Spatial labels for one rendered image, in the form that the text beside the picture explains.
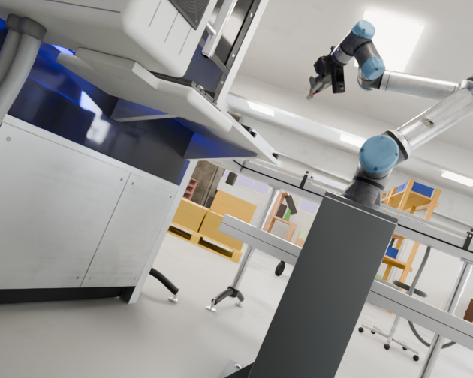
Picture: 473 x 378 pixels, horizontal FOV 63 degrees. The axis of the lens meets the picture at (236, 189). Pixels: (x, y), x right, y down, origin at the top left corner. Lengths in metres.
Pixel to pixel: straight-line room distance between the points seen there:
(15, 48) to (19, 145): 0.37
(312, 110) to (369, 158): 6.21
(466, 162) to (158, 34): 7.11
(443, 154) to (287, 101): 2.87
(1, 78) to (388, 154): 1.05
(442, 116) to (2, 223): 1.37
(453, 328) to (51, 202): 1.96
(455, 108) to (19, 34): 1.20
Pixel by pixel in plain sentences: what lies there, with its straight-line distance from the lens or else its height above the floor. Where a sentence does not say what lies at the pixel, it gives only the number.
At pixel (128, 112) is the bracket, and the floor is 0.77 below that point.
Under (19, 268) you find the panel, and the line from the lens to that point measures 1.45.
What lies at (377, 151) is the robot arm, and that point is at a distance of 1.31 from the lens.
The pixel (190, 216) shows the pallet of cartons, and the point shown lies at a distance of 4.89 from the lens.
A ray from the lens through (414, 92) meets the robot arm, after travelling 1.58.
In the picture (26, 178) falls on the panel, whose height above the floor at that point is 0.45.
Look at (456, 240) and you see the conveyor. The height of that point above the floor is 0.91.
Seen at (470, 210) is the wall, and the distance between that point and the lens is 10.80.
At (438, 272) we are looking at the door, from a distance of 10.50.
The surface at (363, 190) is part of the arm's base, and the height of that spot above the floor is 0.85.
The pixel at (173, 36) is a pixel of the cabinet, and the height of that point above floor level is 0.85.
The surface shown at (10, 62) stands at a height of 0.71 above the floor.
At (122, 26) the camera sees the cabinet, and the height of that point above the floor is 0.80.
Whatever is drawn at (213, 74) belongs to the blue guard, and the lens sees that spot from 1.86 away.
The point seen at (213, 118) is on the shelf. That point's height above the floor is 0.78.
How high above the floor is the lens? 0.61
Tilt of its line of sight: 3 degrees up
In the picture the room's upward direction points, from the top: 23 degrees clockwise
